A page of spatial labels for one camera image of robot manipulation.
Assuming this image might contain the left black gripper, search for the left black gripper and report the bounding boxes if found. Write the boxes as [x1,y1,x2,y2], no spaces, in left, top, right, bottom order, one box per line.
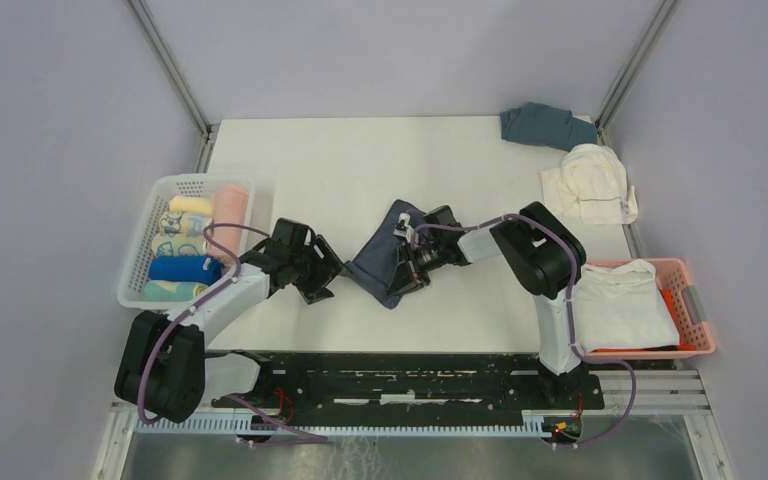
[289,235,354,304]

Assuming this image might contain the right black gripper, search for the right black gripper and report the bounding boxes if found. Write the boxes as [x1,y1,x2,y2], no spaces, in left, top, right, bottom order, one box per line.
[387,238,447,299]

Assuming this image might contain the dark blue towel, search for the dark blue towel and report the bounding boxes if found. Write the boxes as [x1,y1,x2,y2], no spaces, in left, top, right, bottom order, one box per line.
[345,199,424,310]

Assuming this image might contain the pink towel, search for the pink towel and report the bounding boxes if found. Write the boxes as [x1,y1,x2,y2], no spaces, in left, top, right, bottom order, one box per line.
[208,184,249,266]

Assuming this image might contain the white plastic basket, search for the white plastic basket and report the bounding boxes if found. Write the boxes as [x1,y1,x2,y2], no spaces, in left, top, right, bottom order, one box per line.
[117,173,257,311]

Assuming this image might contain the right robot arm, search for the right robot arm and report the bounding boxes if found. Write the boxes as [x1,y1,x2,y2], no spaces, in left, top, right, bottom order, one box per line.
[387,202,586,408]

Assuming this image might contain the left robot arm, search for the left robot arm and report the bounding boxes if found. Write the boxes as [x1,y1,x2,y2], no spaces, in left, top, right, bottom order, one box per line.
[114,218,344,424]

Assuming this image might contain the blue rolled towel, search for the blue rolled towel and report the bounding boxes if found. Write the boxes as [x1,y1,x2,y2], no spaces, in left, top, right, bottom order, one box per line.
[148,255,223,286]

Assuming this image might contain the patterned rolled towel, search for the patterned rolled towel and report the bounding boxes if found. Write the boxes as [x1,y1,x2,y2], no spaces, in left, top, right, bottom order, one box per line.
[151,233,207,257]
[158,211,213,238]

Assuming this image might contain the teal blue towel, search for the teal blue towel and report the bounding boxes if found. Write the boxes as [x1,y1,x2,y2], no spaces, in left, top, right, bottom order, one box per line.
[499,102,598,152]

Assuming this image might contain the cream white towel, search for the cream white towel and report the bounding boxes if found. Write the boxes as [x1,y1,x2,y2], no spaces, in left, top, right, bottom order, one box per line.
[539,144,638,225]

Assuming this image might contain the white towel in basket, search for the white towel in basket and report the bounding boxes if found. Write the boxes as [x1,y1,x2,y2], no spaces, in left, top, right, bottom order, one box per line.
[573,259,679,353]

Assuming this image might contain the pink plastic basket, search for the pink plastic basket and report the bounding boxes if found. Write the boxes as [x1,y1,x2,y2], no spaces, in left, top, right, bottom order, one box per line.
[587,258,717,361]

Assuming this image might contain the orange item in basket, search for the orange item in basket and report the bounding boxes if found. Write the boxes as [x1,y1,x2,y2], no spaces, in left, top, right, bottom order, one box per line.
[660,289,696,351]

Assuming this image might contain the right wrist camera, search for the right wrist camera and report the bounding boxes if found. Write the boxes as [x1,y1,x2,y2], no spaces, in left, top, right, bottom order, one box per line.
[393,212,414,243]

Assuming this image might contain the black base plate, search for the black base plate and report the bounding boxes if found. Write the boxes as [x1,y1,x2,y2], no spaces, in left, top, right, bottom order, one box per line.
[241,352,628,427]

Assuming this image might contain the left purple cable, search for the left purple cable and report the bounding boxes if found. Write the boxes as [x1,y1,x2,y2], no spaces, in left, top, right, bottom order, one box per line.
[136,223,329,446]

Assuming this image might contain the white cable duct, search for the white cable duct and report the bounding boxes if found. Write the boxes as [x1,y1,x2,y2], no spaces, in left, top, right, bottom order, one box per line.
[135,412,551,439]

